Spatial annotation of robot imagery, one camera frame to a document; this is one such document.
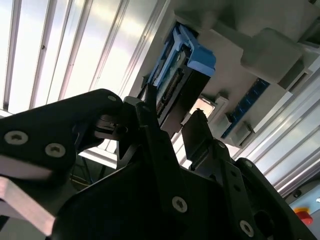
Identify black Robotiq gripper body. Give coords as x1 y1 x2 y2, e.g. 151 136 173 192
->
49 161 320 240

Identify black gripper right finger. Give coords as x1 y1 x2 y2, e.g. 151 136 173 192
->
182 108 296 218

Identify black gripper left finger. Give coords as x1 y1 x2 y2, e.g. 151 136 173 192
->
0 83 181 182

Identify hard disk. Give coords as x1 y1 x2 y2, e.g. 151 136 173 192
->
139 21 217 136

